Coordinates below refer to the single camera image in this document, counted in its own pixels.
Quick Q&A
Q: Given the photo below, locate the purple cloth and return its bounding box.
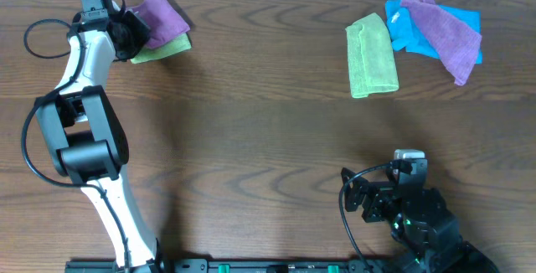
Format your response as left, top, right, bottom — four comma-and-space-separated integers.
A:
400, 0, 482, 85
130, 0, 190, 49

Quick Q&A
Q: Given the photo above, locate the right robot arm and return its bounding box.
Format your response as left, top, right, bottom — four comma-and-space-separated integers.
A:
338, 160, 498, 272

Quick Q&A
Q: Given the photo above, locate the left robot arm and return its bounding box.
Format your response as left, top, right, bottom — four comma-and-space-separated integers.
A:
26, 7, 173, 272

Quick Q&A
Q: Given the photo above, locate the folded green cloth left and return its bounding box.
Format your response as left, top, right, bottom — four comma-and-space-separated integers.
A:
131, 33, 192, 64

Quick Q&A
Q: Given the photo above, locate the green cloth right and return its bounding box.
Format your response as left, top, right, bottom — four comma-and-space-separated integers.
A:
345, 13, 399, 99

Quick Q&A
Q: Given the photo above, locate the blue cloth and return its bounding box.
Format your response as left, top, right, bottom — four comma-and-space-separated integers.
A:
384, 0, 481, 59

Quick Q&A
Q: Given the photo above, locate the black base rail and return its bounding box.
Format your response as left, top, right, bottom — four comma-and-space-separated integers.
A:
64, 257, 403, 273

